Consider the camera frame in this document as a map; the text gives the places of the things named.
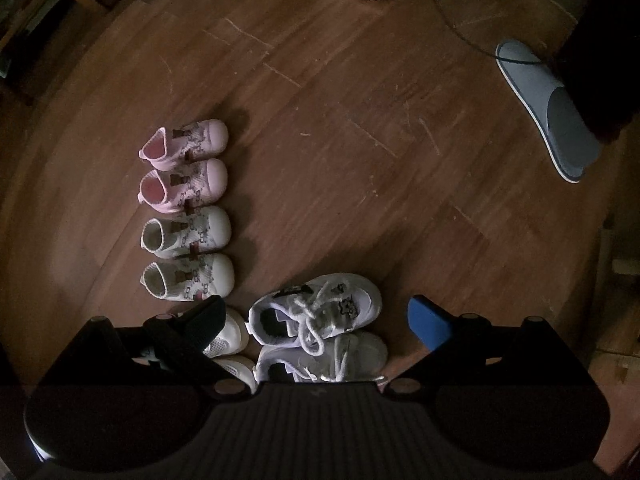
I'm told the light wooden furniture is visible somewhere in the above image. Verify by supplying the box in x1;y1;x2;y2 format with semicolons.
584;210;640;411

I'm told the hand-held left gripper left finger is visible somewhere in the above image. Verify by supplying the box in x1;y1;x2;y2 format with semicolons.
65;295;257;403

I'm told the cream patterned baby shoe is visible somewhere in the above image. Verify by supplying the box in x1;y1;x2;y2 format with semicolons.
139;205;232;260
141;253;235;303

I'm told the grey slipper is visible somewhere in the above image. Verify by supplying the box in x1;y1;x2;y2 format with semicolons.
495;39;601;184

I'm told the grey white laced sneaker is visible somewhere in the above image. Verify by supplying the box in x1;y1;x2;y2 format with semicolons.
248;273;384;350
252;331;389;384

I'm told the person's dark trouser leg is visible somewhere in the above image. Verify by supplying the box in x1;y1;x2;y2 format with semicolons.
547;0;640;147

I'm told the black cable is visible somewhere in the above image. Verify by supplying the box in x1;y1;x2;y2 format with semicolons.
426;0;551;68

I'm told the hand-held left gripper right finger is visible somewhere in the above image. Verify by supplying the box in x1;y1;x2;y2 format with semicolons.
382;295;566;403

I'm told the pink patterned baby shoe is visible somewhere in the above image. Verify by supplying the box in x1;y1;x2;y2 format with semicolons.
138;119;230;172
138;158;230;214

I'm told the white mesh velcro shoe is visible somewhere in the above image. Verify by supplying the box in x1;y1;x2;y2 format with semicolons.
202;307;250;359
212;355;257;395

